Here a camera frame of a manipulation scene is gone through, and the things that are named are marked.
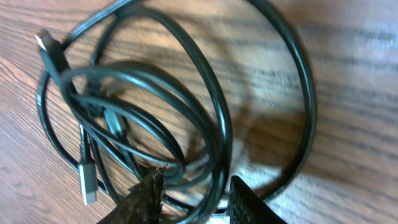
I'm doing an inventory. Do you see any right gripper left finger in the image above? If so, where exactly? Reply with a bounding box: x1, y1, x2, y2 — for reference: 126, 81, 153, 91
98, 168, 164, 224

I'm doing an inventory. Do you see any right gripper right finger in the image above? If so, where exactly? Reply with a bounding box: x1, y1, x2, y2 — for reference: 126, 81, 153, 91
226, 175, 287, 224

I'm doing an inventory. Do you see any long black USB cable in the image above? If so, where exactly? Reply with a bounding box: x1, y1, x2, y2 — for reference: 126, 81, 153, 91
34, 0, 318, 224

